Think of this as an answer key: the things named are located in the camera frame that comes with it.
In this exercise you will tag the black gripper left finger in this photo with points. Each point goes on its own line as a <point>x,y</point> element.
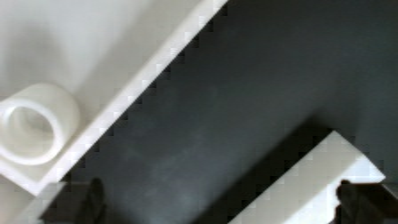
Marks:
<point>78,206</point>

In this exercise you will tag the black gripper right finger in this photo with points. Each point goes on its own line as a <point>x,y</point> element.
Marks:
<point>368,203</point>

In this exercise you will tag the white square tabletop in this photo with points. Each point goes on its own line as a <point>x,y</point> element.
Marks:
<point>93,45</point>

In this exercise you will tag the white U-shaped obstacle fence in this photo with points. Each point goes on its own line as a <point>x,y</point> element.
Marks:
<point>299,200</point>

